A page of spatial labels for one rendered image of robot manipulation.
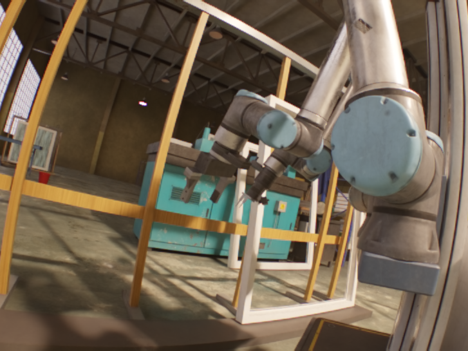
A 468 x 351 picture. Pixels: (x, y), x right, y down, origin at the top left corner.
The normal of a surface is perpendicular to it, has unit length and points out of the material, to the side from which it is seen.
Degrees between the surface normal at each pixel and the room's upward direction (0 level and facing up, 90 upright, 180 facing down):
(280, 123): 115
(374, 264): 90
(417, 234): 70
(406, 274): 90
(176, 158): 90
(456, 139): 90
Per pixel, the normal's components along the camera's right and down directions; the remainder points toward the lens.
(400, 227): -0.47, -0.53
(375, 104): -0.73, -0.15
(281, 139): 0.45, 0.43
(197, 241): 0.54, 0.02
